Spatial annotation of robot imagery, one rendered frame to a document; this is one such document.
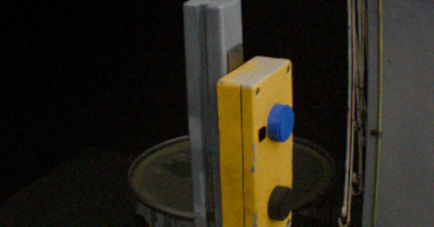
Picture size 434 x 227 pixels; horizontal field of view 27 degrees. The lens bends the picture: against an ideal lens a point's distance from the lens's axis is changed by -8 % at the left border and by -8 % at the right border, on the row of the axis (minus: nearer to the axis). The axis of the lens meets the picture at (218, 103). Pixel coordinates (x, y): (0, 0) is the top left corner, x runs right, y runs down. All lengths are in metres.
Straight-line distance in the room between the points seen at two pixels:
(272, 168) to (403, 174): 0.52
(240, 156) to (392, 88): 0.54
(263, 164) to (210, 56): 0.16
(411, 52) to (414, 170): 0.23
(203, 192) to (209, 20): 0.25
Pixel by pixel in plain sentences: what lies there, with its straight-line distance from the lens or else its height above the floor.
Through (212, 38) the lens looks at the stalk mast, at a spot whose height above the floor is 1.60.
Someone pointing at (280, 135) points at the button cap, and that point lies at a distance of 1.26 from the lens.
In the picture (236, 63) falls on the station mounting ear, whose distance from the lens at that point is 1.27.
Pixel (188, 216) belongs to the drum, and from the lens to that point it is 2.35.
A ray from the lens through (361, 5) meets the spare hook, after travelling 1.76.
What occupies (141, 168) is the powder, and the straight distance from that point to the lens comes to 2.65.
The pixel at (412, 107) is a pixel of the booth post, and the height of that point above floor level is 1.35.
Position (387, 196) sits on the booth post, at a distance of 1.80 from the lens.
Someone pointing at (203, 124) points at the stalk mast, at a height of 1.47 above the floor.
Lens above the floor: 1.95
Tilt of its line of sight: 21 degrees down
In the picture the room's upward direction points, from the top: 2 degrees counter-clockwise
